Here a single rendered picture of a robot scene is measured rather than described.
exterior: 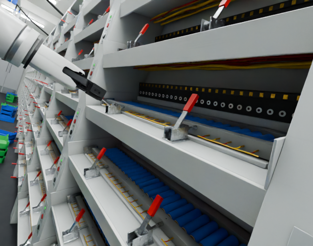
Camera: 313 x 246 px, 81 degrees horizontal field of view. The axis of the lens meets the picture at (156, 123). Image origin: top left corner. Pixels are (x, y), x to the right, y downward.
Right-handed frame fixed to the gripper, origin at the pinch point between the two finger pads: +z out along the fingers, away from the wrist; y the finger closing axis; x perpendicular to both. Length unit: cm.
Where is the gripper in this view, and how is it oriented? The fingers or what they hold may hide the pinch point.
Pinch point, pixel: (95, 92)
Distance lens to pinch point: 51.3
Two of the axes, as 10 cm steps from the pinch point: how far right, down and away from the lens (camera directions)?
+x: 4.7, -8.8, 1.2
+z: 6.6, 4.3, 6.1
